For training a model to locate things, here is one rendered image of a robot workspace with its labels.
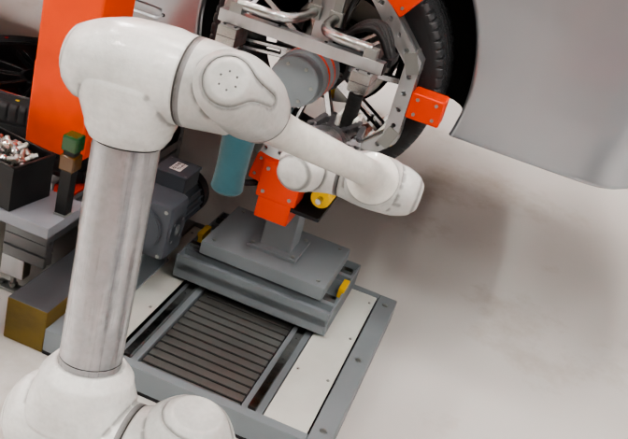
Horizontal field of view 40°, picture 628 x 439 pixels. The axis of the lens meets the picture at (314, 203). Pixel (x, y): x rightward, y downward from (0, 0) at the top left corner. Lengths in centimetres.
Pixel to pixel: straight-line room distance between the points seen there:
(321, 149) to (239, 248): 118
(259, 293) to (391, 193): 100
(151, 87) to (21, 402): 57
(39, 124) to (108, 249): 101
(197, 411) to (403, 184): 60
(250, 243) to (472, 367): 82
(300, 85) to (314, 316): 75
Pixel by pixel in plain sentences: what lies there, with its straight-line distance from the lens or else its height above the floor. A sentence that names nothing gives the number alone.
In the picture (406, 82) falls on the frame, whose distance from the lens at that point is 223.
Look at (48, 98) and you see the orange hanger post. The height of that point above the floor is 66.
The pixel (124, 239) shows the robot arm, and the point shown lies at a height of 84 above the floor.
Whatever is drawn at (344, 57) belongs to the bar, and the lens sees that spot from 206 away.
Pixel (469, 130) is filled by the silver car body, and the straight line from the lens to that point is 244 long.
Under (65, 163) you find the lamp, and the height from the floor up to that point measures 59.
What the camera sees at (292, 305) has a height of 15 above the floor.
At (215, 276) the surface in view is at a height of 15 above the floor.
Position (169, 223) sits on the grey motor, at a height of 36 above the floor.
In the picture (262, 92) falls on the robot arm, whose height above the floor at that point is 113.
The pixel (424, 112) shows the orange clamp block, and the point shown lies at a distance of 224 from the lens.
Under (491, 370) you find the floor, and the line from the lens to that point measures 291.
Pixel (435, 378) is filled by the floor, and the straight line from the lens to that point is 276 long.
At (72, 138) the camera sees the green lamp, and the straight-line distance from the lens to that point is 206.
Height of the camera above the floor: 150
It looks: 25 degrees down
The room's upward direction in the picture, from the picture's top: 16 degrees clockwise
